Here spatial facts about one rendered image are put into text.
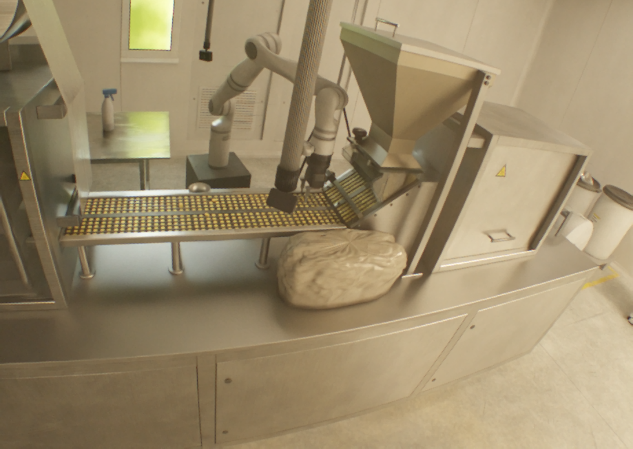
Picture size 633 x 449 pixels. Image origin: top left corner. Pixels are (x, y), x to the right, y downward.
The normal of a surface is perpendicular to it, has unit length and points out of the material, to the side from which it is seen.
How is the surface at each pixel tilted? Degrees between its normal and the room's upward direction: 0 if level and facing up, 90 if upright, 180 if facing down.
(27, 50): 90
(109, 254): 0
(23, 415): 90
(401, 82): 114
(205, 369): 90
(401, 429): 0
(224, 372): 90
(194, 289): 0
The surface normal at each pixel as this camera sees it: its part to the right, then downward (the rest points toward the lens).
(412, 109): 0.22, 0.85
